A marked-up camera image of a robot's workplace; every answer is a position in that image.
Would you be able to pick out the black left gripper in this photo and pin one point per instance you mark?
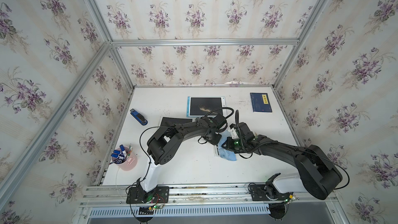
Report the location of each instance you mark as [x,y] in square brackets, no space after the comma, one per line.
[216,141]

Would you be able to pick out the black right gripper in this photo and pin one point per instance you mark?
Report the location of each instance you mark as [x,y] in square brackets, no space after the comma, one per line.
[229,139]

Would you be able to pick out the light blue cloth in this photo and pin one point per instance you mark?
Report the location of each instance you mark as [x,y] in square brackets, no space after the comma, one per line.
[223,153]

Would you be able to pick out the white drawing tablet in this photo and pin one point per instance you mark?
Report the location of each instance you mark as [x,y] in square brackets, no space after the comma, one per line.
[170,121]
[216,152]

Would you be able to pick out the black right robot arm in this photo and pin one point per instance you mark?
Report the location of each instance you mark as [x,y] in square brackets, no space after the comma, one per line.
[317,174]

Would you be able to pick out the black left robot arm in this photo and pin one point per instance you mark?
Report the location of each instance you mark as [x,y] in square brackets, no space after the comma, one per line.
[164,143]

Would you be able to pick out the blue framed drawing tablet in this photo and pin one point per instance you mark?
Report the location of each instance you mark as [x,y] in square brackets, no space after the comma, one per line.
[199,106]

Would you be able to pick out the dark blue book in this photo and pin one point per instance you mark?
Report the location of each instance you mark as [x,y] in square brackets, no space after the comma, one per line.
[260,103]

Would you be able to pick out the pink pen cup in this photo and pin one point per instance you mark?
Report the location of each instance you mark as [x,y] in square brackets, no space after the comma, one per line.
[124,158]

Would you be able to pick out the small green circuit board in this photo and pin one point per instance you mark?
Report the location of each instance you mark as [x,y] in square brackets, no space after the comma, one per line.
[152,207]

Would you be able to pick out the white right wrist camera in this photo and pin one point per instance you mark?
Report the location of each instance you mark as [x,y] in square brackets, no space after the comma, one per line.
[233,133]

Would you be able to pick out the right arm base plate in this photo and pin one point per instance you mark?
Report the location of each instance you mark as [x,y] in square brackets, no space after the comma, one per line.
[259,192]

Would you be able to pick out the aluminium mounting rail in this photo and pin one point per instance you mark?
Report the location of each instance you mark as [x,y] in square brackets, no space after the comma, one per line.
[178,195]

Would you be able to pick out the white vented cable duct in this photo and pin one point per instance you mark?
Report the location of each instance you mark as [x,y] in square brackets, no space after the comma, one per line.
[181,211]

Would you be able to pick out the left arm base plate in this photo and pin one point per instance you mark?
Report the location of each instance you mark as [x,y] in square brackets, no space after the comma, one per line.
[137,195]

